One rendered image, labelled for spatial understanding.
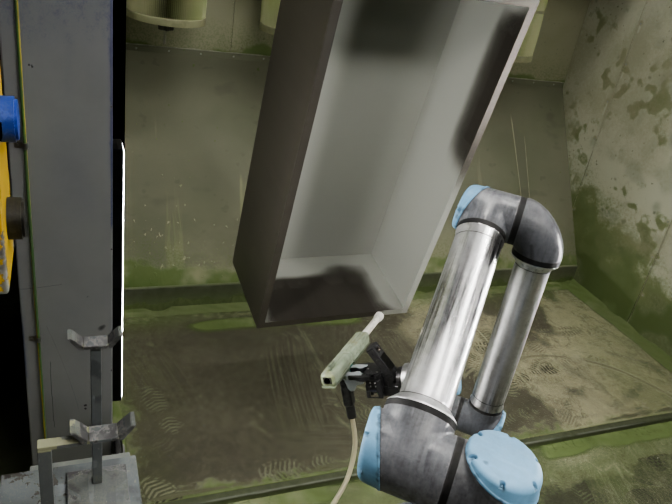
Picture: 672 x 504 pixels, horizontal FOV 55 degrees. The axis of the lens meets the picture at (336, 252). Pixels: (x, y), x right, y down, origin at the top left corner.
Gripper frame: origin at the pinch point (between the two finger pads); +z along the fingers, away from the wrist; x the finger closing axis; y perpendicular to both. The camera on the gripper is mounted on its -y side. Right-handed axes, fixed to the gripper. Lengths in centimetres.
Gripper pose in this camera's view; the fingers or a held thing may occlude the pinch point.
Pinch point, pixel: (341, 371)
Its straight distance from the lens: 201.9
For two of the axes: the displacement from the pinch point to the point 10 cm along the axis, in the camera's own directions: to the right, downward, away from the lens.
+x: 3.7, -3.1, 8.8
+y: 1.8, 9.5, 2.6
